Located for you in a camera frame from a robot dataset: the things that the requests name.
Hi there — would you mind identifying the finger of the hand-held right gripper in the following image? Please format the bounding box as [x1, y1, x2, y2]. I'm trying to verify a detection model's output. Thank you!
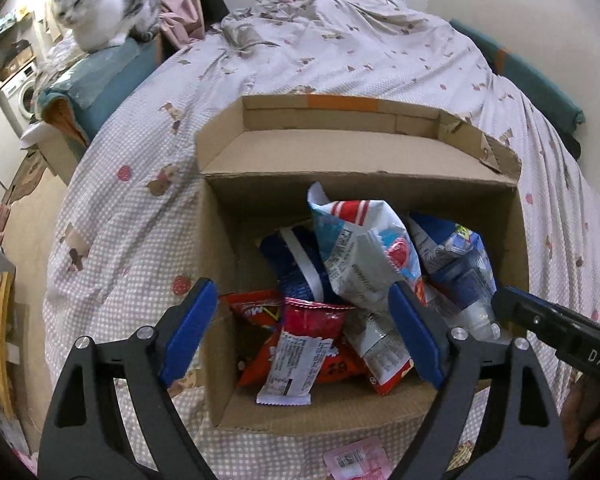
[491, 285, 581, 356]

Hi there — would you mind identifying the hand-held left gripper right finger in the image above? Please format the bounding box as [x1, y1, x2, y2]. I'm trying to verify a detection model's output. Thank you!
[386, 281, 568, 480]

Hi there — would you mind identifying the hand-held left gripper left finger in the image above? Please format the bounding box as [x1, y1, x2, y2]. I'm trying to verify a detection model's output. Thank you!
[37, 277, 219, 480]

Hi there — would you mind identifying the white silver snack bag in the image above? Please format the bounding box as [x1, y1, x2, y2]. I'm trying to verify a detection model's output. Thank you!
[342, 305, 423, 397]

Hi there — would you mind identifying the red cartoon snack bag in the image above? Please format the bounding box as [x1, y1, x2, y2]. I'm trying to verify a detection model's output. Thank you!
[220, 289, 286, 387]

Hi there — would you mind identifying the blue cartoon angel snack bag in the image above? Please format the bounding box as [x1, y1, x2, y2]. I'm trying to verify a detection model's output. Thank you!
[407, 211, 503, 343]

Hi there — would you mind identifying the white red blue snack bag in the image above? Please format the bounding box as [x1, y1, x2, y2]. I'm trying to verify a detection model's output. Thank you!
[307, 181, 427, 311]

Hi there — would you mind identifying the red packet with white label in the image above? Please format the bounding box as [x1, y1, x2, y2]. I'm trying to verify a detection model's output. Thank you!
[256, 297, 357, 406]

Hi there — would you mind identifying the navy white striped snack packet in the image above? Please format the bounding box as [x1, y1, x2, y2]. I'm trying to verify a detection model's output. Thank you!
[259, 225, 343, 307]

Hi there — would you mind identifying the brown cardboard box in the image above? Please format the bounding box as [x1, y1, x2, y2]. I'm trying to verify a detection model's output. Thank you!
[194, 94, 530, 436]

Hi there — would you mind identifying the person's right hand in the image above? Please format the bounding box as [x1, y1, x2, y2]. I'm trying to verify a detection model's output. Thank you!
[562, 375, 600, 461]

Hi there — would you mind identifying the pink packet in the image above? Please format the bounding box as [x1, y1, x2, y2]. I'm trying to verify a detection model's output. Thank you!
[323, 435, 397, 480]

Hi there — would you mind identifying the teal pillow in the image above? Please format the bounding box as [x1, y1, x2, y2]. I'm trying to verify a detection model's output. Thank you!
[447, 17, 587, 133]

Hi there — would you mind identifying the teal cushion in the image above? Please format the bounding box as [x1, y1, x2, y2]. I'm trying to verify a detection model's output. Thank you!
[36, 35, 163, 148]

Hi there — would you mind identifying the white washing machine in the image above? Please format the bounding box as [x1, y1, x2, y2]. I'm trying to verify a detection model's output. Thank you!
[0, 60, 43, 138]

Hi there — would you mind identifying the printed checked bedsheet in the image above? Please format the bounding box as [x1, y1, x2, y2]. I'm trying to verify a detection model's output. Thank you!
[42, 0, 600, 480]

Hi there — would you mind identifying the grey white cat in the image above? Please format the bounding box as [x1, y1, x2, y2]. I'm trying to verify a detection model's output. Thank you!
[52, 0, 162, 53]

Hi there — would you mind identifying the pink curtain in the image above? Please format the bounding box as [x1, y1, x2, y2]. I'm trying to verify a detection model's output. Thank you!
[142, 0, 206, 56]

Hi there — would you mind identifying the yellow wooden frame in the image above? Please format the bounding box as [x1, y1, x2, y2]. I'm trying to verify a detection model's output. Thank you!
[0, 270, 18, 411]

